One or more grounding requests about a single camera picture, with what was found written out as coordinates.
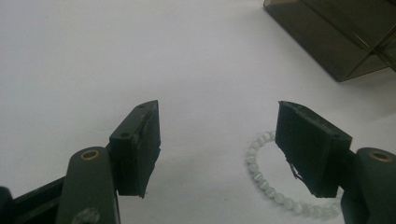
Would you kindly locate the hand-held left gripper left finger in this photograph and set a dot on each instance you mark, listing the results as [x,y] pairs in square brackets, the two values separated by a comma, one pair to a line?
[134,149]

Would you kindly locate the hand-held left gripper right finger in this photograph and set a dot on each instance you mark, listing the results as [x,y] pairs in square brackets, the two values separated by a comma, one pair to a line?
[311,146]

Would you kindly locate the dark transparent plastic box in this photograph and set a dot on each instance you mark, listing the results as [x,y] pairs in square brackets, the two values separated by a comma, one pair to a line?
[336,34]

